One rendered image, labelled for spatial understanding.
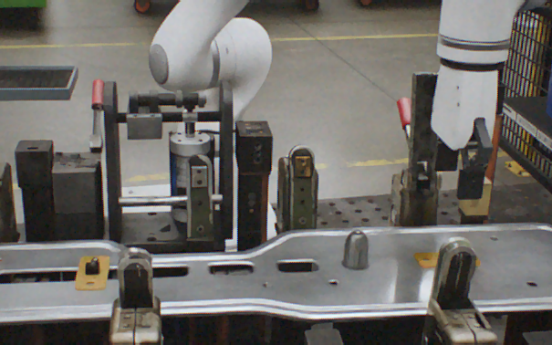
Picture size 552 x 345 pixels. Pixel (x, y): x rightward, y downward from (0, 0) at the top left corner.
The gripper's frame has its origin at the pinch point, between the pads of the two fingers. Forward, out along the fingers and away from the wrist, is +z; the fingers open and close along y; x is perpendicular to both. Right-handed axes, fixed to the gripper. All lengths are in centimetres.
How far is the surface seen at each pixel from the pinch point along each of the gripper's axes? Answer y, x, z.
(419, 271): 2.7, -4.7, 12.0
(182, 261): -2.3, -35.2, 12.0
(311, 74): -461, 64, 112
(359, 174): -273, 56, 112
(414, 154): -13.5, -1.5, 1.9
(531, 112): -54, 35, 9
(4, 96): -27, -61, -4
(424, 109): -15.4, -0.1, -4.3
